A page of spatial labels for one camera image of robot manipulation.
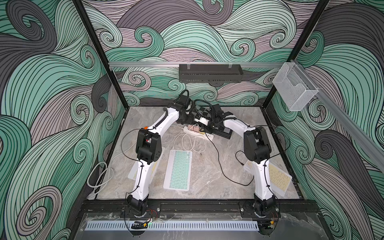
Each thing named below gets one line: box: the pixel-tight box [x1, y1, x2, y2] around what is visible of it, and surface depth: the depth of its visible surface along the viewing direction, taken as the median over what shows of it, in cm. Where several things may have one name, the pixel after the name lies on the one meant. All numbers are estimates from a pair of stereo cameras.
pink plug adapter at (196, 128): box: [193, 125, 200, 133], surface depth 100 cm
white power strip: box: [183, 126, 214, 140], surface depth 103 cm
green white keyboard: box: [163, 149, 193, 192], surface depth 88 cm
